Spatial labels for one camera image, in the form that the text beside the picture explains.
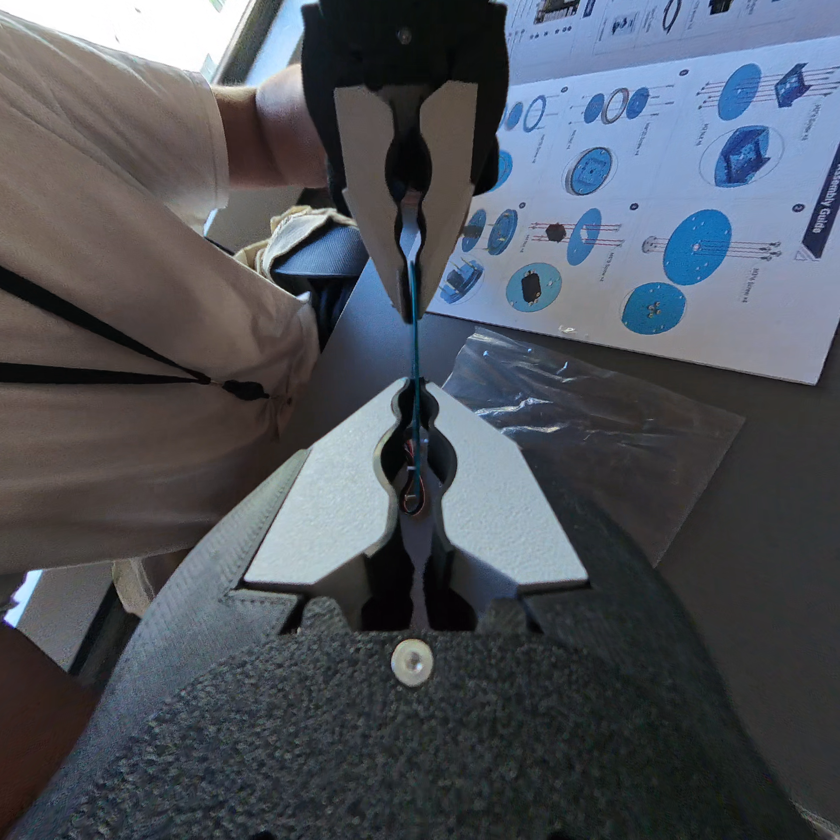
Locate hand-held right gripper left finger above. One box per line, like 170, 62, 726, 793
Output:
243, 377, 417, 632

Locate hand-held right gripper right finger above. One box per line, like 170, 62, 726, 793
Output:
423, 381, 589, 626

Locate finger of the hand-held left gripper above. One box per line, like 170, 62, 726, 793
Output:
412, 79, 480, 324
333, 87, 413, 324

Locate red white black servo cable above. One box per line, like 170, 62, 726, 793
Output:
397, 446, 434, 516

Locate blue round metal plate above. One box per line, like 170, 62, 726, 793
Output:
407, 259, 426, 476

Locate person's left forearm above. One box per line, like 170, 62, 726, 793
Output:
213, 62, 329, 191

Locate person's right forearm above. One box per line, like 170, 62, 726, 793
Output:
0, 623, 99, 837

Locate person's blue jeans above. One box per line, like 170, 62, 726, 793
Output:
272, 226, 368, 349

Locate clear plastic bag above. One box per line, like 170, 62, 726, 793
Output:
446, 327, 746, 568

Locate white instruction sheet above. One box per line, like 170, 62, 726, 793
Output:
453, 0, 840, 385

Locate large paned window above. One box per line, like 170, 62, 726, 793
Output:
131, 0, 257, 76

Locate black shoulder strap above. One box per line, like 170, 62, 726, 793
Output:
0, 266, 273, 403

